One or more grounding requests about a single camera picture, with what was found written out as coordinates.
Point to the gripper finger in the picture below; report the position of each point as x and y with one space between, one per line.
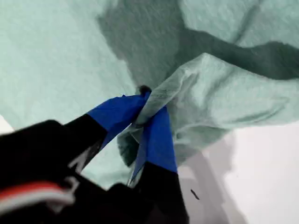
158 149
112 112

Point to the pale green T-shirt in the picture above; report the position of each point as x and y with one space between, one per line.
46 58

